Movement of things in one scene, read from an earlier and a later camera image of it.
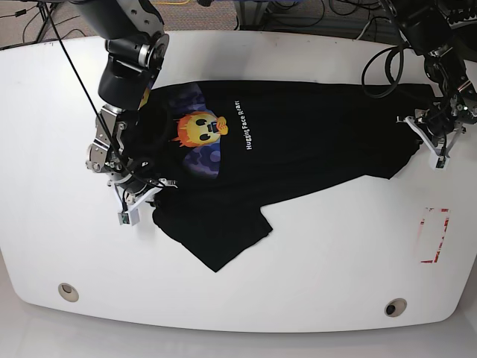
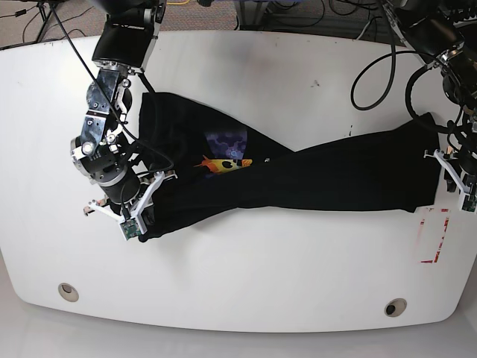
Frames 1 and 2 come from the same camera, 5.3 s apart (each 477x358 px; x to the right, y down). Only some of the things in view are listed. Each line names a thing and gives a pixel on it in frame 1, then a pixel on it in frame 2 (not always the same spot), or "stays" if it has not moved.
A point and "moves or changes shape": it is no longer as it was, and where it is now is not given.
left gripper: [131, 190] -> [137, 212]
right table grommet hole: [396, 307] stays
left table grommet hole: [68, 292] stays
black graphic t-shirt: [222, 151] moves or changes shape
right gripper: [440, 130] -> [451, 176]
